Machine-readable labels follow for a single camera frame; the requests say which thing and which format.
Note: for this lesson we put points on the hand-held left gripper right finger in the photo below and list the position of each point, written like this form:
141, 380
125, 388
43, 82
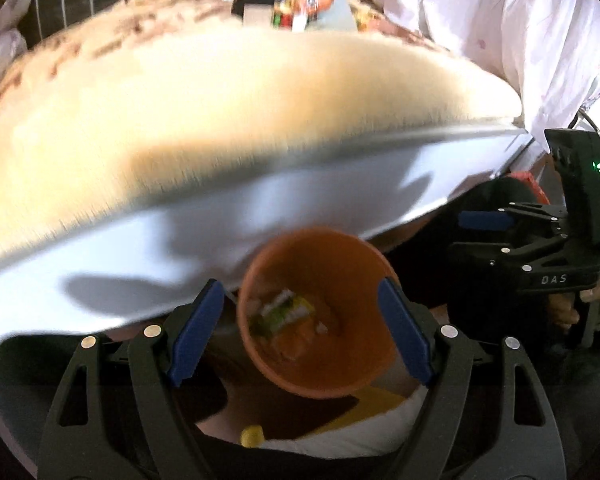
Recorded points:
405, 330

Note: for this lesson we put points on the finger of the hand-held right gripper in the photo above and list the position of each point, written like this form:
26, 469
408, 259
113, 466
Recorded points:
480, 255
482, 220

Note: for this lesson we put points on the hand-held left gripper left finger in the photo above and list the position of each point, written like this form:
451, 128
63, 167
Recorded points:
195, 335

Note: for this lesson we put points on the light blue paper sheet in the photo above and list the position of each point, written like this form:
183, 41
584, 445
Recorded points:
337, 16

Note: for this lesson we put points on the orange red plastic object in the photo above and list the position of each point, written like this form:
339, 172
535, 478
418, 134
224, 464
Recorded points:
536, 185

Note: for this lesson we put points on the green yellow wrapper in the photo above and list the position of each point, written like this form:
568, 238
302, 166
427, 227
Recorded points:
280, 312

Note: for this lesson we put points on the white and yellow cloth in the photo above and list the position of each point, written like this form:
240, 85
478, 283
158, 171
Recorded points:
360, 425

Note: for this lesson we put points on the small yellow object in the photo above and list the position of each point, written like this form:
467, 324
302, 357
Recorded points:
252, 436

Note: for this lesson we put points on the white bed mattress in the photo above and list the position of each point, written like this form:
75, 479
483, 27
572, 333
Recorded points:
280, 200

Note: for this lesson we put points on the white floral curtain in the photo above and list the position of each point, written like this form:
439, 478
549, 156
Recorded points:
505, 35

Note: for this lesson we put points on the yellow floral blanket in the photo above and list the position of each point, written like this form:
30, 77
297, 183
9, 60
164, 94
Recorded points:
230, 110

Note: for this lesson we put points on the pink floral folded quilt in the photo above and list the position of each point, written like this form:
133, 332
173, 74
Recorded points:
2, 62
15, 7

